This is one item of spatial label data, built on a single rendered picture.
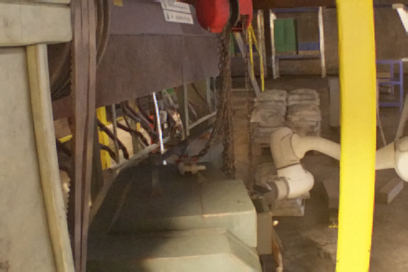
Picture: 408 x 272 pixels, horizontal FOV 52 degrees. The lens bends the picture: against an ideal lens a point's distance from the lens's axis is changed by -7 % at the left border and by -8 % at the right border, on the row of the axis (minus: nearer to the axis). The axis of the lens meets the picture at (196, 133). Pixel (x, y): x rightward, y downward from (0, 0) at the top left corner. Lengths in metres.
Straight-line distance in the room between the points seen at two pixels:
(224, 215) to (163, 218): 0.13
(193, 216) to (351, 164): 0.53
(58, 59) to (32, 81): 0.08
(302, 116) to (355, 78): 3.82
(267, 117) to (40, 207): 4.59
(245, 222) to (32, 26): 0.63
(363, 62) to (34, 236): 0.96
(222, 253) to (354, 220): 0.58
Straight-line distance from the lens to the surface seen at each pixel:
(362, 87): 1.25
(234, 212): 0.96
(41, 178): 0.58
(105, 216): 1.09
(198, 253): 0.86
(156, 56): 2.15
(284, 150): 1.81
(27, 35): 0.52
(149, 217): 0.96
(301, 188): 1.84
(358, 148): 1.28
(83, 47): 0.65
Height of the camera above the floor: 1.21
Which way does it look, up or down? 10 degrees down
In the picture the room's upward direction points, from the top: 4 degrees counter-clockwise
